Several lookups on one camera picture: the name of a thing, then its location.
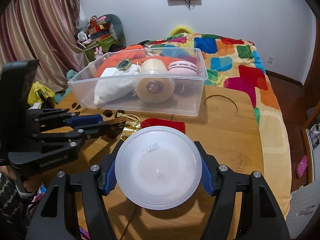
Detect white round plastic lid container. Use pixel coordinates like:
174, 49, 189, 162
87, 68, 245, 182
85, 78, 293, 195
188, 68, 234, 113
115, 126, 202, 210

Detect white drawstring cloth pouch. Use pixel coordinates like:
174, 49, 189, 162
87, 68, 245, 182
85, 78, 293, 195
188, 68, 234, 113
94, 64, 141, 105

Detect pink round Huntoor case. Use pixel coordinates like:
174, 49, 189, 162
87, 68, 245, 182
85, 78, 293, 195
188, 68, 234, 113
168, 61, 199, 76

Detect person's left hand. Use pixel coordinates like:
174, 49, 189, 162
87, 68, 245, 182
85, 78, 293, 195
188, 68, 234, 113
0, 166, 46, 196

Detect teal dinosaur plush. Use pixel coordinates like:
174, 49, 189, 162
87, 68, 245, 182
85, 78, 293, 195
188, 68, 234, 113
53, 69, 79, 104

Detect gold foil wrapped items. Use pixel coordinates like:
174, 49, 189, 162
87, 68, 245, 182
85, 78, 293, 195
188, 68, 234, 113
116, 112, 142, 141

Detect red velvet pouch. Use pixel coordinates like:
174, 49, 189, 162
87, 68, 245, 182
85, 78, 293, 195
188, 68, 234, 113
140, 118, 185, 134

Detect pink croc slipper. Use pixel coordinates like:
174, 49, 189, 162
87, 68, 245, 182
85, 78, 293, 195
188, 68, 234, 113
296, 154, 308, 178

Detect pink bunny figure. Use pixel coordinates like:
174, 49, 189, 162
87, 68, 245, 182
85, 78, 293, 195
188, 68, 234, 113
94, 46, 103, 55

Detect pink curtain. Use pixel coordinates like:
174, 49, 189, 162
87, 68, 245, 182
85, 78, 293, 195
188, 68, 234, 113
1, 0, 88, 92

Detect orange quilted jacket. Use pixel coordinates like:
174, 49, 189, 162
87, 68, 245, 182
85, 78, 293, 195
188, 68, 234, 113
94, 45, 201, 77

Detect grey plush with boxes pile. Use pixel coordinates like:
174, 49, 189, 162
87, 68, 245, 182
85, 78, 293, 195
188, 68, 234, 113
76, 14, 124, 49

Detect clear plastic storage bin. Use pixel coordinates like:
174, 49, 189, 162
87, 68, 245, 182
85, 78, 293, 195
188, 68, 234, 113
68, 47, 208, 116

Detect colourful patchwork blanket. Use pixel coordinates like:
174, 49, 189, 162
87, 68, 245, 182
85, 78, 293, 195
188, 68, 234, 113
145, 33, 292, 216

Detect yellow curved pillow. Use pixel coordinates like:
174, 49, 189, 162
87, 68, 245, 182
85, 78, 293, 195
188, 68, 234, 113
169, 25, 194, 36

